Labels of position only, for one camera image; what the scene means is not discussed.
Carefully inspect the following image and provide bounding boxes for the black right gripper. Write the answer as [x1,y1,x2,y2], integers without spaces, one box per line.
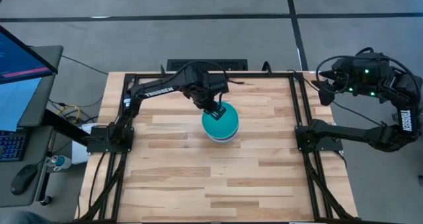
[312,57,354,106]

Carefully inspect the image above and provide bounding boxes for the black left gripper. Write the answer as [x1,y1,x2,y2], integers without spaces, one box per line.
[188,81,229,122]

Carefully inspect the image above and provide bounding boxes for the green plastic bowl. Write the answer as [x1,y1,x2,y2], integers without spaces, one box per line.
[202,100,240,139]

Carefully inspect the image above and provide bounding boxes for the black perforated panel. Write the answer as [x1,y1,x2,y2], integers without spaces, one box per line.
[166,58,249,72]

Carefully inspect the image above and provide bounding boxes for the white box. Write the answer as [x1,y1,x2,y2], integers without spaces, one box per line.
[71,123,97,165]

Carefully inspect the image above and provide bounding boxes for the white bottle blue cap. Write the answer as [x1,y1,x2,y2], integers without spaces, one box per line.
[45,154,73,172]

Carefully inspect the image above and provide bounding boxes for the grey side desk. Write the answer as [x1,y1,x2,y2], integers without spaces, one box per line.
[0,44,64,209]

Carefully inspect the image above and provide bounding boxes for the light blue lit screen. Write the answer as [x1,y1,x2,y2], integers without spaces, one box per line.
[0,77,43,133]

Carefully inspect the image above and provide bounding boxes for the black computer monitor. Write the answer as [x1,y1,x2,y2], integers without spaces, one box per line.
[0,24,59,85]

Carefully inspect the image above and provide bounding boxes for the black computer mouse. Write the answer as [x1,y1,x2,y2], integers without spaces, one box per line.
[10,164,38,196]

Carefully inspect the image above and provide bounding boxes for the black backlit keyboard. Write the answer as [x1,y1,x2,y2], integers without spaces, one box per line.
[0,129,28,163]

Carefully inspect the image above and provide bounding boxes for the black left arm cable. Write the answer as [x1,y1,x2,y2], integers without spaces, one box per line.
[165,59,245,86]

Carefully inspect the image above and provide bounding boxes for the thin black power cable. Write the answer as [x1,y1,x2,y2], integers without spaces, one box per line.
[286,68,386,126]

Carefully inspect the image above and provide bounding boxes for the black metal table frame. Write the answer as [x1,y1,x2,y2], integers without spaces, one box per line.
[74,71,363,224]

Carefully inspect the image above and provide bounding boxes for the thin black floor cable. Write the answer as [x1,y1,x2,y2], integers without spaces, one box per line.
[61,54,110,76]

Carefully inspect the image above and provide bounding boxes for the yellow cable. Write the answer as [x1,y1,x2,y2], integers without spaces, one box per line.
[56,104,82,125]

